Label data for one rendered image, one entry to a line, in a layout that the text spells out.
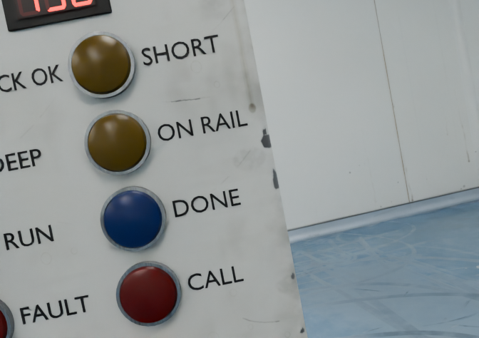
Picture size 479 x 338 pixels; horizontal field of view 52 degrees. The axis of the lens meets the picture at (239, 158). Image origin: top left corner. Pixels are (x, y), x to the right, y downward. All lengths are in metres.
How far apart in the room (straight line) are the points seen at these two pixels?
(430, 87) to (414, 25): 0.56
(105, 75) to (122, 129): 0.03
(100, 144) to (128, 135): 0.01
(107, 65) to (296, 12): 4.09
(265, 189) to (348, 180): 4.09
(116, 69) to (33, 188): 0.07
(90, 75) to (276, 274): 0.13
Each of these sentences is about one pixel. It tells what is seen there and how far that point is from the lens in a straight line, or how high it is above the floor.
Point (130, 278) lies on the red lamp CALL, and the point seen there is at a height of 0.93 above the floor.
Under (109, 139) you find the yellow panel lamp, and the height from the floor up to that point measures 1.00.
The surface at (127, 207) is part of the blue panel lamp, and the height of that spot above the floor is 0.97.
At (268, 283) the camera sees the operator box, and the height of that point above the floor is 0.92.
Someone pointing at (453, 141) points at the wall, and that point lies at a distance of 4.76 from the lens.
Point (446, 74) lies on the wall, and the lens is 4.77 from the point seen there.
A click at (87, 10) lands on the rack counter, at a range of 0.24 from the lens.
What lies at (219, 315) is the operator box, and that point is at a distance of 0.24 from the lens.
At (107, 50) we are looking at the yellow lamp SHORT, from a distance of 0.23.
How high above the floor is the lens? 0.99
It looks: 3 degrees down
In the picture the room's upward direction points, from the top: 11 degrees counter-clockwise
